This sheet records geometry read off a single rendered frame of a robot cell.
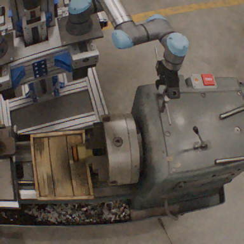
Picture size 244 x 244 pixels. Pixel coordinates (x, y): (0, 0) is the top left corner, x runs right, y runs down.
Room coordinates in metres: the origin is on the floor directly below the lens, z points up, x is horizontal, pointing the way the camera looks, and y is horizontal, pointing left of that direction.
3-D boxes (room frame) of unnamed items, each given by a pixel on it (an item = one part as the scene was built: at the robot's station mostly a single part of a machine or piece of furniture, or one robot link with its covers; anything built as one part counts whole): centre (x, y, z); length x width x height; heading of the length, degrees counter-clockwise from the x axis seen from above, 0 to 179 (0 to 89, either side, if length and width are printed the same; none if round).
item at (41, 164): (0.43, 0.26, 0.89); 0.36 x 0.30 x 0.04; 19
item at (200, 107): (0.67, -0.37, 1.06); 0.59 x 0.48 x 0.39; 109
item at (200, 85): (0.87, -0.33, 1.23); 0.13 x 0.08 x 0.05; 109
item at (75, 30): (1.12, 0.33, 1.21); 0.15 x 0.15 x 0.10
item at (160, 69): (0.72, -0.13, 1.49); 0.09 x 0.08 x 0.12; 19
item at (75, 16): (1.12, 0.32, 1.33); 0.13 x 0.12 x 0.14; 126
